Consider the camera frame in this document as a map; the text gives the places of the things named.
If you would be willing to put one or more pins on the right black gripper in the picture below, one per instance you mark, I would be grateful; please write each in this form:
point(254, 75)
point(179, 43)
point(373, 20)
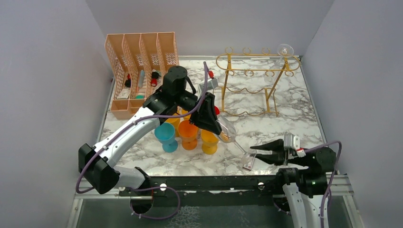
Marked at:
point(277, 146)

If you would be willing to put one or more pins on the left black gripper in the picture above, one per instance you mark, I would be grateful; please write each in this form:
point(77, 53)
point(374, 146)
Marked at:
point(205, 118)

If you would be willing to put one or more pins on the red wine glass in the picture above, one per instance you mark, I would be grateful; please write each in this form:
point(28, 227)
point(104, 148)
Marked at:
point(217, 111)

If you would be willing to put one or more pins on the orange wine glass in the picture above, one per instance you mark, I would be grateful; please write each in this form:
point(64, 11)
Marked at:
point(188, 134)

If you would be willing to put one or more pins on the yellow wine glass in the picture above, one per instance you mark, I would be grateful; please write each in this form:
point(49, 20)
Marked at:
point(209, 142)
point(186, 115)
point(175, 123)

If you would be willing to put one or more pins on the clear wine glass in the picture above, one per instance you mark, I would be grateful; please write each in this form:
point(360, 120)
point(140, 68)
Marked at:
point(228, 135)
point(284, 50)

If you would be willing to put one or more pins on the blue wine glass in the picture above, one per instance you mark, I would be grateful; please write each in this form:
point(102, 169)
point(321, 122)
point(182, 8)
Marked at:
point(165, 134)

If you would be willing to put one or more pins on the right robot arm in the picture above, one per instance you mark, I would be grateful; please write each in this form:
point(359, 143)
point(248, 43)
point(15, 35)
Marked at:
point(308, 190)

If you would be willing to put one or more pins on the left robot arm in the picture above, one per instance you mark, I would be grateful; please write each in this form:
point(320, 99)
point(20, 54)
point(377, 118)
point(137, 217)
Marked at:
point(97, 163)

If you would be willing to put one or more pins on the small red white card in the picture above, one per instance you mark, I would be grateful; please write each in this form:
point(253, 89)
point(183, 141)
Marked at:
point(247, 162)

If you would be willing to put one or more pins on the red black marker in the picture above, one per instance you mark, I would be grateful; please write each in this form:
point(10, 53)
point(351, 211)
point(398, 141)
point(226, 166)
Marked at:
point(154, 78)

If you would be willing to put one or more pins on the peach plastic file organizer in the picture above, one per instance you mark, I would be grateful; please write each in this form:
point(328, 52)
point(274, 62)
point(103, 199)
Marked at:
point(133, 57)

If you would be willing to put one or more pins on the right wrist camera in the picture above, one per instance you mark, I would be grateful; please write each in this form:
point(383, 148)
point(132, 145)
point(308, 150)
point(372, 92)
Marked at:
point(291, 142)

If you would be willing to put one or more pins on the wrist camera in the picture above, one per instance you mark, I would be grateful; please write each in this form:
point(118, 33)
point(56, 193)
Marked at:
point(291, 142)
point(212, 83)

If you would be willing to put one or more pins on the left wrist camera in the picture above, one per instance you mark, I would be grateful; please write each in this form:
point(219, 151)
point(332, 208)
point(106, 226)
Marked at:
point(212, 83)

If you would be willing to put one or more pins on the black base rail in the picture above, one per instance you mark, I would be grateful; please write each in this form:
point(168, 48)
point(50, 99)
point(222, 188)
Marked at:
point(205, 191)

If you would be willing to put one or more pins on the gold wire glass rack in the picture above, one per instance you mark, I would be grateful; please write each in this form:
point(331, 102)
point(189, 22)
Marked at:
point(243, 92)

